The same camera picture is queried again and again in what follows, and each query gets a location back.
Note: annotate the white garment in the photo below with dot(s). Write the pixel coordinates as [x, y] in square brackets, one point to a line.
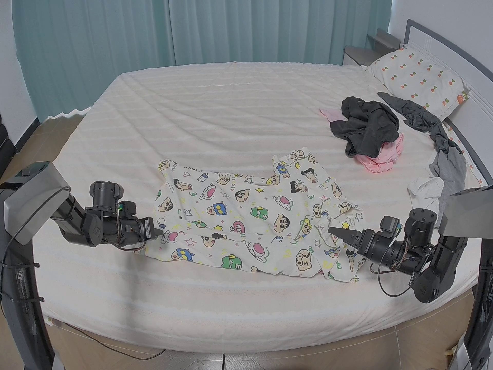
[423, 191]

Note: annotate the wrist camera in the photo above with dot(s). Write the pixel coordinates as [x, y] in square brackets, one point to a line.
[127, 210]
[389, 226]

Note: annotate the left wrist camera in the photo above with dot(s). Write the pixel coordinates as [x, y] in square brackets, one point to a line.
[127, 210]

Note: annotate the grey bedside table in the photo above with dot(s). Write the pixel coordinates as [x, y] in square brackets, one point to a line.
[358, 54]

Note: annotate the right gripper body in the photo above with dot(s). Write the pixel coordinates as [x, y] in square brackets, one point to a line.
[375, 247]

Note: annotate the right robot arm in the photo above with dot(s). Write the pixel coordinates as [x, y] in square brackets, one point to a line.
[443, 260]

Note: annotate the black garment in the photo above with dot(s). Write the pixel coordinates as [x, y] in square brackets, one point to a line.
[369, 125]

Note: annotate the bed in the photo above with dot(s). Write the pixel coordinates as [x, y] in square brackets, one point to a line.
[192, 110]

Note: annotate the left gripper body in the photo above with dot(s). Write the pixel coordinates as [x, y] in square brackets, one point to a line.
[131, 231]

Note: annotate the blue-green curtain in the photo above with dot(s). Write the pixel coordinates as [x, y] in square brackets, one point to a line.
[231, 21]

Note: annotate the white printed pyjama top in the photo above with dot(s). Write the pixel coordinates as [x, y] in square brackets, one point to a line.
[238, 206]

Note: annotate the dark grey garment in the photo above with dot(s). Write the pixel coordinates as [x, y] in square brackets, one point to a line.
[416, 114]

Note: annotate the pink garment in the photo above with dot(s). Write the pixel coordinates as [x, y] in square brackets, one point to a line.
[379, 164]

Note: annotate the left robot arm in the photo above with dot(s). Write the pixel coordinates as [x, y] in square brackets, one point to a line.
[34, 202]

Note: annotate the white printed pillow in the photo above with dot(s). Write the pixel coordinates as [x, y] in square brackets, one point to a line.
[416, 75]

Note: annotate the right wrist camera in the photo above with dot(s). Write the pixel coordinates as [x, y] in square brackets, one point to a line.
[389, 226]

